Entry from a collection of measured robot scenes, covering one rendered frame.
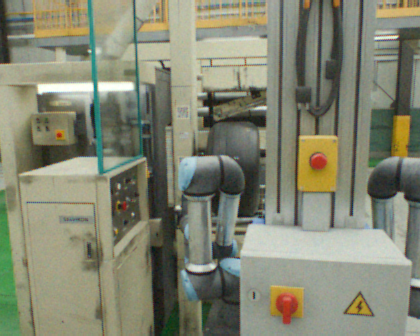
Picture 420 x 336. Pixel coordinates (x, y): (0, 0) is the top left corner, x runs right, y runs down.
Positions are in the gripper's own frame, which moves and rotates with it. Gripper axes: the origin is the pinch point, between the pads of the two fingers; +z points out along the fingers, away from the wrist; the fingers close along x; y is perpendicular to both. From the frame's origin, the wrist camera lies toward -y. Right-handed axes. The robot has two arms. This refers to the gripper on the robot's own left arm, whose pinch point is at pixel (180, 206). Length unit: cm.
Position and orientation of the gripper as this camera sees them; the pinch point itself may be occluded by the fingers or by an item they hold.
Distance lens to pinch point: 179.0
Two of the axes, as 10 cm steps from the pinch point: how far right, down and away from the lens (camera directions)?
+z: -2.6, -1.6, 9.5
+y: -1.2, 9.8, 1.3
